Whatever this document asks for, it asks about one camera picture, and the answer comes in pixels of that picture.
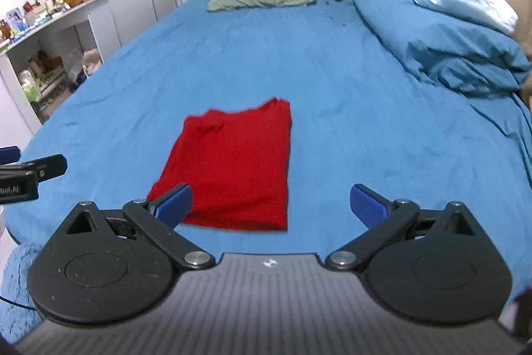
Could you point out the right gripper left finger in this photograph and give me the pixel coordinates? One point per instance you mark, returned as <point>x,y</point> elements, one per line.
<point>157,220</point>

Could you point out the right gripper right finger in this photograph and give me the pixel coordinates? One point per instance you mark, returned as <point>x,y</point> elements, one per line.
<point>386,222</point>

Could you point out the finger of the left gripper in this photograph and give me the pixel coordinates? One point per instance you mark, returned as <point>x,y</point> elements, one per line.
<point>48,167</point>
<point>9,155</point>

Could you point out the red knit sweater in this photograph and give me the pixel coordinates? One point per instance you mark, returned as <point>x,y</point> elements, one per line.
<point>236,164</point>

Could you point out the blue bed sheet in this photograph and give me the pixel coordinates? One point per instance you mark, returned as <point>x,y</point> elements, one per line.
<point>357,117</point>

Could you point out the white desk shelf unit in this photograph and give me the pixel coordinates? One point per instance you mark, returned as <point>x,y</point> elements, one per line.
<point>62,41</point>

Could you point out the white bag on floor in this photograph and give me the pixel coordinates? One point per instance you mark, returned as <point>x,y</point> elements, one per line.
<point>91,61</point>

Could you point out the blue fluffy rug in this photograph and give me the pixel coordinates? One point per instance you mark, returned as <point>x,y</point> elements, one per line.
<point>18,316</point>

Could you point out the blue rolled duvet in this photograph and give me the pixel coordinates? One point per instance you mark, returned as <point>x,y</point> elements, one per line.
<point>442,50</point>

